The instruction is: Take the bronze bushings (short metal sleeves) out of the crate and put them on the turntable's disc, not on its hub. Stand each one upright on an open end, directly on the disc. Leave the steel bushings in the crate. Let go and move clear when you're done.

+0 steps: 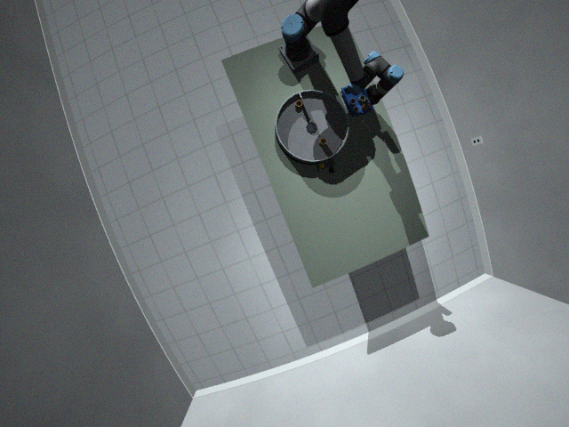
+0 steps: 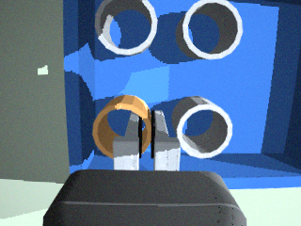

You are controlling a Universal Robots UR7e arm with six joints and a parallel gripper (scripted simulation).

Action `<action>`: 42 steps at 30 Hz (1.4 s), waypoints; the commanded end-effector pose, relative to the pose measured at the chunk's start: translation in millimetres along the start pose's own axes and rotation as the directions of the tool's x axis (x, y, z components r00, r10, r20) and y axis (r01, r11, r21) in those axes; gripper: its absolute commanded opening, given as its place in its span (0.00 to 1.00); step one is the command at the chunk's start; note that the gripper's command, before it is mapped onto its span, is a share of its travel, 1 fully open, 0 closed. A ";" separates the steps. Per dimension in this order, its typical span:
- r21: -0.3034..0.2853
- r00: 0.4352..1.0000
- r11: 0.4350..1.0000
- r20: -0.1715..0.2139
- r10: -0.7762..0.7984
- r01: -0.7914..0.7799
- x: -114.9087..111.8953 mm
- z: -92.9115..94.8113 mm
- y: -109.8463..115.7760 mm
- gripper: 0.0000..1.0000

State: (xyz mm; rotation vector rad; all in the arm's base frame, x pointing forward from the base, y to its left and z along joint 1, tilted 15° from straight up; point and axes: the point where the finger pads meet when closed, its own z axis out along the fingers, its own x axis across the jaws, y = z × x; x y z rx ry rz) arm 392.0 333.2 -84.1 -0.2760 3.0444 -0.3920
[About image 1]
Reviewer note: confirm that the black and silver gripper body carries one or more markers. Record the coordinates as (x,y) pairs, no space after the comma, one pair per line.
(373,91)

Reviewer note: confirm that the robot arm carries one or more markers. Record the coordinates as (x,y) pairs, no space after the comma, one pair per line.
(333,15)

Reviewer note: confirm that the blue crate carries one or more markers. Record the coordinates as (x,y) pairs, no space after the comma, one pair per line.
(348,94)

